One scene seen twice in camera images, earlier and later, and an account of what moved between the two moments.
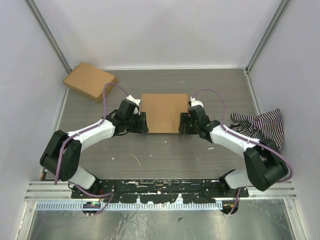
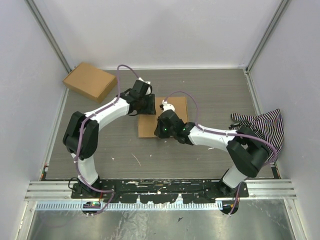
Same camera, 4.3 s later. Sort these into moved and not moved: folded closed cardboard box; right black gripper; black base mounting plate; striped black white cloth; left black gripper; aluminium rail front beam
Moved: left black gripper; right black gripper
Not moved: striped black white cloth; folded closed cardboard box; black base mounting plate; aluminium rail front beam
